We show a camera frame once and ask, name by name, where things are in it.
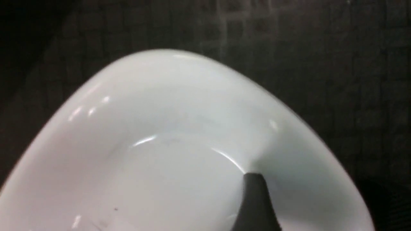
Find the black serving tray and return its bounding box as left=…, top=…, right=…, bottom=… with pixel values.
left=0, top=0, right=411, bottom=231

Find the white bowl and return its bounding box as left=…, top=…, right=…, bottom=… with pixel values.
left=1, top=50, right=375, bottom=231

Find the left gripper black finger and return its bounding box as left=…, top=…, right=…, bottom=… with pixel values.
left=232, top=173, right=282, bottom=231

